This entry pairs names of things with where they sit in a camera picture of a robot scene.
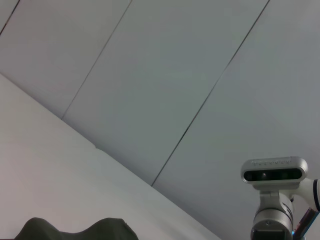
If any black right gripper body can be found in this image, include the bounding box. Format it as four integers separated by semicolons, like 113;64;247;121
250;225;294;240

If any dark green printed t-shirt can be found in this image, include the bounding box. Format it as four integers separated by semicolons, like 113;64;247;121
13;216;140;240

